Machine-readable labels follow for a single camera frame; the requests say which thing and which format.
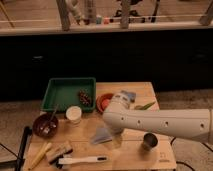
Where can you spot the light blue towel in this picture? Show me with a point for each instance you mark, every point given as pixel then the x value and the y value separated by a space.
pixel 102 135

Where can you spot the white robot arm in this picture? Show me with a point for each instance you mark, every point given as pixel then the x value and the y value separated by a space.
pixel 191 124

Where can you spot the orange bowl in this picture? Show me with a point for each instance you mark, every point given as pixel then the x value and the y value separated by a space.
pixel 101 98

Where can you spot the orange fruit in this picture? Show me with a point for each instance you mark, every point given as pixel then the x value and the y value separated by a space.
pixel 105 103

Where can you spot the pine cone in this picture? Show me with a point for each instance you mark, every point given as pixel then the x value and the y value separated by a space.
pixel 84 98

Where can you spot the blue sponge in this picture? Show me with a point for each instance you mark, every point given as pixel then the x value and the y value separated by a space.
pixel 131 95

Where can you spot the white paper cup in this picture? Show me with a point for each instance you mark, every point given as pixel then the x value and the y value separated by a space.
pixel 74 114

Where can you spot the green plastic tray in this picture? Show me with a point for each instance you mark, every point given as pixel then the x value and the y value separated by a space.
pixel 64 91

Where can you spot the metal spoon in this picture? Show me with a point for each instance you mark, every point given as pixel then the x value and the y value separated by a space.
pixel 46 128

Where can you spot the dark metal cup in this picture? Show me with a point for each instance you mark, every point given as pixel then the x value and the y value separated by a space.
pixel 149 141

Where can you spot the wooden table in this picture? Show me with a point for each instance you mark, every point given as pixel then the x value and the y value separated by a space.
pixel 123 154

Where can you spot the dark brown bowl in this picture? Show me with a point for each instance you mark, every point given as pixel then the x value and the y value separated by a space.
pixel 39 123

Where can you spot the wooden block brush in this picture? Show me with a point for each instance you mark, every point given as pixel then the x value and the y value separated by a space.
pixel 55 153

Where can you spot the black stand bar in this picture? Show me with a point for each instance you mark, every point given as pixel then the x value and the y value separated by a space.
pixel 19 161

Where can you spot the white handled brush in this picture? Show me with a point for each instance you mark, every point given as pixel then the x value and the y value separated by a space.
pixel 90 159

